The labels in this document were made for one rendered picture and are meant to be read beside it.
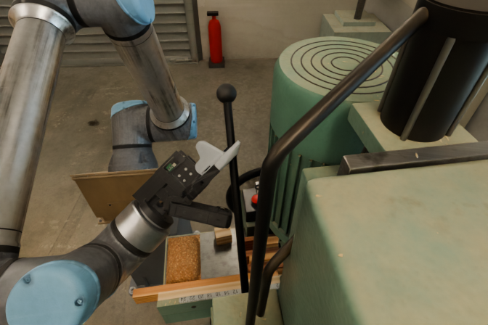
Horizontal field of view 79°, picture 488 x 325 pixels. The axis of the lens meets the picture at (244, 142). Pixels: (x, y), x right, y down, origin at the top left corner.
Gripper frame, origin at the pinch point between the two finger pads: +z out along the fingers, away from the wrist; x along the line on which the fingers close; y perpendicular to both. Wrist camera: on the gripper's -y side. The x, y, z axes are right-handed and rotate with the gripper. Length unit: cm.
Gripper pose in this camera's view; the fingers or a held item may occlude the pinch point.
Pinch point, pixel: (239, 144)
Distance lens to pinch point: 55.2
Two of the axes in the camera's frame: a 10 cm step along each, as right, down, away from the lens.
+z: 7.0, -7.1, 0.8
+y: -7.1, -7.0, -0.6
